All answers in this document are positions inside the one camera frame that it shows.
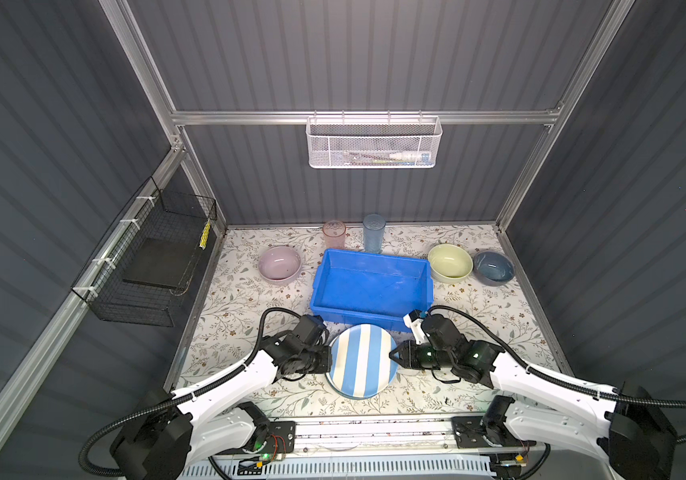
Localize pink ceramic bowl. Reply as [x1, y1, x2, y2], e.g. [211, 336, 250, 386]
[258, 246, 302, 285]

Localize black wire basket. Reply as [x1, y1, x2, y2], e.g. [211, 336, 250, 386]
[72, 181, 218, 328]

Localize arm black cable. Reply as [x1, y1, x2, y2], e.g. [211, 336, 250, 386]
[77, 307, 303, 478]
[426, 304, 686, 445]

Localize pens in mesh basket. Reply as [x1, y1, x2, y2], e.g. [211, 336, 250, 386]
[343, 151, 433, 167]

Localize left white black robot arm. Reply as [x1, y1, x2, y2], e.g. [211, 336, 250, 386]
[110, 315, 332, 479]

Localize blue white striped plate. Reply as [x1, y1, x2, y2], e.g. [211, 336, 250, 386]
[326, 324, 398, 400]

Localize white wire mesh basket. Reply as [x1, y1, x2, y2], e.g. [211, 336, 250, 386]
[305, 114, 443, 169]

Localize pink translucent cup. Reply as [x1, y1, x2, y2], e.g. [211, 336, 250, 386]
[322, 220, 347, 249]

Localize green ceramic bowl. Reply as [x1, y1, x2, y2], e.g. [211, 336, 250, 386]
[428, 244, 474, 284]

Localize floral table mat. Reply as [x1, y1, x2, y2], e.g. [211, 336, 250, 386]
[174, 224, 571, 418]

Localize black pad in basket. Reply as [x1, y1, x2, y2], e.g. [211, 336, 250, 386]
[123, 238, 195, 289]

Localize blue translucent cup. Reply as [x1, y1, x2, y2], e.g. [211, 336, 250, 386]
[363, 213, 387, 254]

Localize blue plastic bin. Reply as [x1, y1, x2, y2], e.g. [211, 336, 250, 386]
[310, 249, 434, 333]

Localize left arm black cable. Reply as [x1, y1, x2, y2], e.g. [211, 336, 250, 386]
[77, 307, 303, 478]

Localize dark blue ceramic bowl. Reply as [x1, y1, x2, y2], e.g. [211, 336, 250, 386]
[473, 251, 515, 286]

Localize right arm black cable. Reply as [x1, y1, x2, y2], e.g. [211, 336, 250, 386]
[426, 304, 686, 445]

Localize yellow tag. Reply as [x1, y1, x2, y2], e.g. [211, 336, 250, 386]
[198, 220, 211, 250]

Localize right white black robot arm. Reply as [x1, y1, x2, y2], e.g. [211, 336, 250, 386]
[389, 310, 677, 479]

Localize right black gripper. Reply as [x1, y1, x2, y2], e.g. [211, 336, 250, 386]
[385, 338, 452, 368]

